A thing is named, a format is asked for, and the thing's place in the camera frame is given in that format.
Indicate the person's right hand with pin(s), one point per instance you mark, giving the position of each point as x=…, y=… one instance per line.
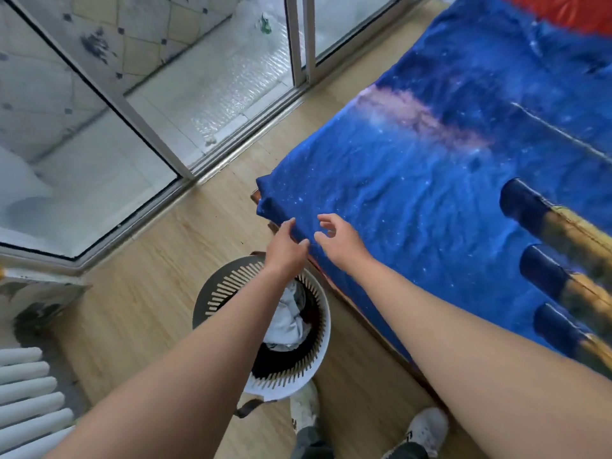
x=346, y=250

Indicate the person's left hand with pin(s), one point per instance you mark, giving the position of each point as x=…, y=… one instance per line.
x=283, y=255

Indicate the person's right thumb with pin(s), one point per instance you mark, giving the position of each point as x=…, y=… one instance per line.
x=323, y=236

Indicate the person's left thumb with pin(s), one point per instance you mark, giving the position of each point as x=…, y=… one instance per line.
x=303, y=244

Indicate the person's left forearm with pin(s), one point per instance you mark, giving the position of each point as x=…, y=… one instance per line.
x=191, y=372

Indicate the person's right forearm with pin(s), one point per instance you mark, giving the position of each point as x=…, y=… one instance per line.
x=478, y=368

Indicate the white garment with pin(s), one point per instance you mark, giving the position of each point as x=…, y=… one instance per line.
x=287, y=320

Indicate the white slatted laundry basket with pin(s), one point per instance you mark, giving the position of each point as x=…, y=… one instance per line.
x=224, y=286

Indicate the dark garment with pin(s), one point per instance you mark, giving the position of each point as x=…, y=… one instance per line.
x=272, y=365

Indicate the blue galaxy print bed sheet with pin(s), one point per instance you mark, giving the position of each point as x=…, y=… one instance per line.
x=454, y=186

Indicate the person's left white shoe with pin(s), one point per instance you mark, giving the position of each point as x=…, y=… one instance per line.
x=305, y=406

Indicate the person's white shoe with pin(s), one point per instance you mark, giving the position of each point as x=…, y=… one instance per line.
x=425, y=430
x=305, y=406

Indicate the aluminium sliding glass door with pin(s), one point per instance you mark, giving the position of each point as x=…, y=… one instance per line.
x=158, y=143

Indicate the person's grey trousers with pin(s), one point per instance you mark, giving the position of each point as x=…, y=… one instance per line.
x=311, y=444

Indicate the small green object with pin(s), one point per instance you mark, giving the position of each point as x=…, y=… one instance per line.
x=265, y=24

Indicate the person's right white shoe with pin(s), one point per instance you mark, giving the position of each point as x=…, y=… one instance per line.
x=425, y=430

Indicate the white radiator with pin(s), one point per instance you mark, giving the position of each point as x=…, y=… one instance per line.
x=28, y=401

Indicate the red orange blanket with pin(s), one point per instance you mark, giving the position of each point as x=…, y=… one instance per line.
x=564, y=9

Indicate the wooden bed frame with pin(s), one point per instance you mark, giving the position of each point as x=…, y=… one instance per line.
x=363, y=325

